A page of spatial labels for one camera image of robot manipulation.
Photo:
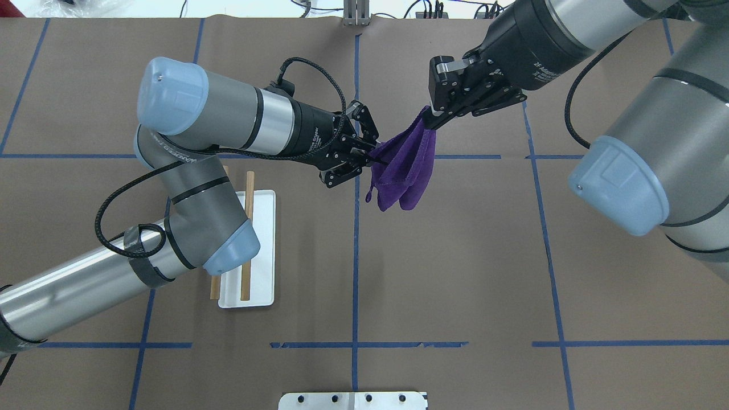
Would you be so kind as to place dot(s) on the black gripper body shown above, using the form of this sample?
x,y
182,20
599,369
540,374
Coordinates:
x,y
527,46

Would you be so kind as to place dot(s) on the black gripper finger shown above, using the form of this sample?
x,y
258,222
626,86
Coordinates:
x,y
453,101
461,84
342,167
366,134

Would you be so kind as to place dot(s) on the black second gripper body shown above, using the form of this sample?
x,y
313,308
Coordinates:
x,y
312,131

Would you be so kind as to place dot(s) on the purple towel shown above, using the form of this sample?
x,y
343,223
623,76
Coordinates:
x,y
404,166

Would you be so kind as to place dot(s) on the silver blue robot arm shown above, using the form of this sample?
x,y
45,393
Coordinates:
x,y
663,163

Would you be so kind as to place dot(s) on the silver blue second robot arm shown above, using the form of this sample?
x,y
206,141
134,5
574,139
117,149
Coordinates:
x,y
187,117

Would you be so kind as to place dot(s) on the white wooden towel rack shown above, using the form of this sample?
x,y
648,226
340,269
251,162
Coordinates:
x,y
250,254

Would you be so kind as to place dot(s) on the aluminium frame post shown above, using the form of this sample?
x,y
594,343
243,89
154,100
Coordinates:
x,y
356,13

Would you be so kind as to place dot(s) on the white camera stand column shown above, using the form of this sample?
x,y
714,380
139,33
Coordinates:
x,y
354,400

